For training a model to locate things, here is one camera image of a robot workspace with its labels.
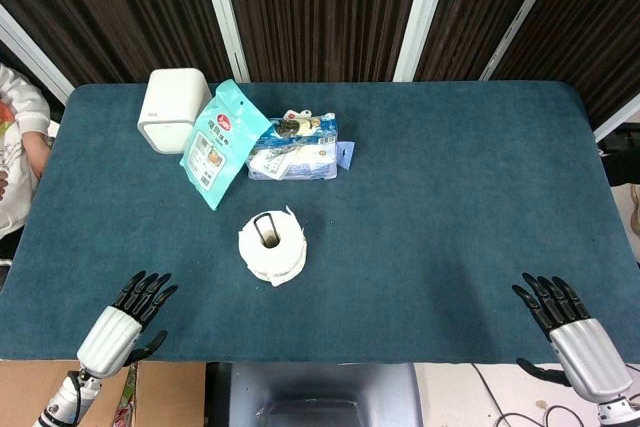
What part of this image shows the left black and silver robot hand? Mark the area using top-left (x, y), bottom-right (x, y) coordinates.
top-left (76, 270), bottom-right (179, 379)

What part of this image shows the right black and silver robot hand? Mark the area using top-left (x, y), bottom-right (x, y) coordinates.
top-left (510, 272), bottom-right (634, 404)

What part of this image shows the white toilet paper roll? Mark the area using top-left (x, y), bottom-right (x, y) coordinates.
top-left (237, 205), bottom-right (309, 288)

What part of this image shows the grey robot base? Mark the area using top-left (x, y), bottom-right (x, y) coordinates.
top-left (207, 361), bottom-right (422, 427)

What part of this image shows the black metal paper stand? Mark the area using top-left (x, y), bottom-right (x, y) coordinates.
top-left (253, 214), bottom-right (281, 250)

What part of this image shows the brown cardboard box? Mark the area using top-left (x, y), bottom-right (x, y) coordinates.
top-left (0, 360), bottom-right (209, 427)

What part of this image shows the black equipment at table edge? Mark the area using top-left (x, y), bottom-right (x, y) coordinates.
top-left (597, 134), bottom-right (640, 188)

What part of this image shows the person in white shirt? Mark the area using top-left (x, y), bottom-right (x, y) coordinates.
top-left (0, 62), bottom-right (53, 241)

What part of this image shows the blue-green table cloth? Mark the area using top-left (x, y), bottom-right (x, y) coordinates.
top-left (0, 80), bottom-right (640, 366)

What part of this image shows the teal cloth wipes pouch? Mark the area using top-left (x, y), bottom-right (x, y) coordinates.
top-left (179, 79), bottom-right (274, 212)

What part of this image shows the white rounded plastic box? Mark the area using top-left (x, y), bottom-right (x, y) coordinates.
top-left (137, 68), bottom-right (212, 154)

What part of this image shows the white wipes pack lavender tab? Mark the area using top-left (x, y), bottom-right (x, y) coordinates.
top-left (247, 140), bottom-right (357, 182)

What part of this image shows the dark brown curtain panel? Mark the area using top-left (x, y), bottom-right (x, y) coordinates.
top-left (414, 0), bottom-right (556, 82)
top-left (0, 0), bottom-right (232, 98)
top-left (219, 0), bottom-right (426, 84)
top-left (492, 0), bottom-right (640, 131)

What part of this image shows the black cable on floor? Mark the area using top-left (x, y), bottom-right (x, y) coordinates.
top-left (472, 362), bottom-right (601, 427)

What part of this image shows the white partition post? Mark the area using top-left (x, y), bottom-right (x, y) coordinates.
top-left (0, 4), bottom-right (76, 106)
top-left (592, 91), bottom-right (640, 143)
top-left (479, 0), bottom-right (571, 82)
top-left (195, 0), bottom-right (251, 84)
top-left (393, 0), bottom-right (456, 83)

